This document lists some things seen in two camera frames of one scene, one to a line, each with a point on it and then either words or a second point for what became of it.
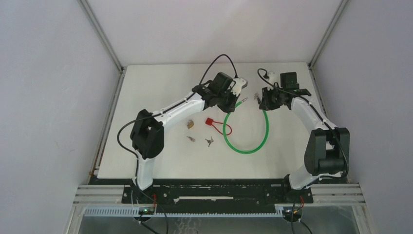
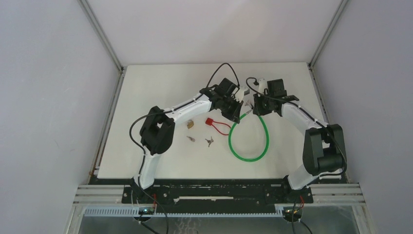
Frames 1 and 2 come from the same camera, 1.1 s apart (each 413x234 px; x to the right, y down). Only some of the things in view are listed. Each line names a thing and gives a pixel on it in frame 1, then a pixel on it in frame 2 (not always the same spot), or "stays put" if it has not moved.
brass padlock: [190, 124] stays put
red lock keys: [209, 141] stays put
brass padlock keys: [192, 139] stays put
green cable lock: [248, 152] -> [267, 146]
